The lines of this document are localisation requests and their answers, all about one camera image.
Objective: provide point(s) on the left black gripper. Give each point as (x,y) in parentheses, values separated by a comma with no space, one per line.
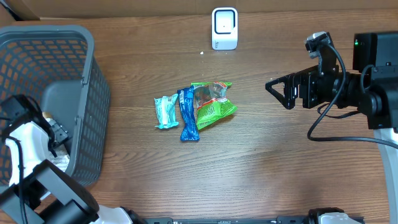
(60,132)

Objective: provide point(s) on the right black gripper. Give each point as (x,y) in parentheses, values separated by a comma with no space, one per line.
(306,78)

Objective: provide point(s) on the white tube with gold cap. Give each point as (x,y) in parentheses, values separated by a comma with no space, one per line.
(58,156)

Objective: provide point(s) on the green gummy candy bag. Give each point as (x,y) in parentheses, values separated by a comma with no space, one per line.
(212,102)

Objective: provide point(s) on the mint green white packet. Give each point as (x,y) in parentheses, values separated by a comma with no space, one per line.
(165,111)

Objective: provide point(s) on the blue snack packet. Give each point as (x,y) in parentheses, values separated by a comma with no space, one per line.
(190,130)

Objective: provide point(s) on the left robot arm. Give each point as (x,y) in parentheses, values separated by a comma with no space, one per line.
(40,192)

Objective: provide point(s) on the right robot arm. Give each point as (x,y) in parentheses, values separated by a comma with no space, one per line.
(371,89)

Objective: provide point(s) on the white barcode scanner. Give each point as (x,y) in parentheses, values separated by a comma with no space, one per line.
(224,28)

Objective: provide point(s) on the grey plastic mesh basket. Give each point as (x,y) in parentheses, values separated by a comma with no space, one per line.
(56,66)

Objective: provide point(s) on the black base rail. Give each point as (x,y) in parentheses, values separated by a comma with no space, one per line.
(299,219)

